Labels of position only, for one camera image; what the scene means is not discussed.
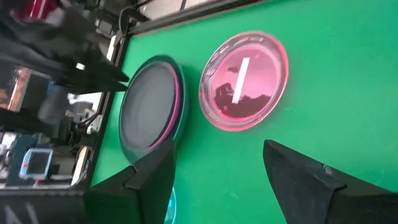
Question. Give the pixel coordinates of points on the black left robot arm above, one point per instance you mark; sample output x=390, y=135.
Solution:
x=37, y=40

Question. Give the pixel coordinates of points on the magenta opaque plastic plate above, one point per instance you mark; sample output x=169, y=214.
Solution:
x=178, y=102

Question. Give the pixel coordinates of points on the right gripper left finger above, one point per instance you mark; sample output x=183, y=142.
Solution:
x=149, y=186

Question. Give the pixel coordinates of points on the wooden table side board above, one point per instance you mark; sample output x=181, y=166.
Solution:
x=18, y=90

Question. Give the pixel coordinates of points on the dark grey plastic plate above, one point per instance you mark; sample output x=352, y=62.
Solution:
x=149, y=105

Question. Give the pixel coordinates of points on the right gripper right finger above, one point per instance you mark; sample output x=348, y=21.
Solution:
x=304, y=193

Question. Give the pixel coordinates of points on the dark green plastic plate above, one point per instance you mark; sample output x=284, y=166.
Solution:
x=185, y=90

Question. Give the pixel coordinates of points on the blue-framed small screen device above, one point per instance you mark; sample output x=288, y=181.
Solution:
x=35, y=163

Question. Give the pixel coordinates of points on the orange-red vacuum cleaner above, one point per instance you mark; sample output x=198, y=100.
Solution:
x=34, y=9

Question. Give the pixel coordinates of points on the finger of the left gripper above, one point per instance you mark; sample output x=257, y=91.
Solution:
x=102, y=87
x=112, y=74

